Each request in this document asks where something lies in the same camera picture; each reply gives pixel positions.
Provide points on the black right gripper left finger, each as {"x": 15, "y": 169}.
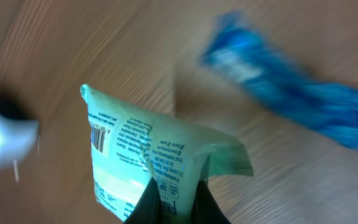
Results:
{"x": 147, "y": 211}

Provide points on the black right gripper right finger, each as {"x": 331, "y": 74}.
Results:
{"x": 205, "y": 209}

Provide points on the teal tissue packet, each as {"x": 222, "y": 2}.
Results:
{"x": 131, "y": 146}

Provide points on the blue snack bar wrapper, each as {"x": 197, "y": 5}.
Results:
{"x": 239, "y": 53}

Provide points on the white barcode scanner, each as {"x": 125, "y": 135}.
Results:
{"x": 17, "y": 139}

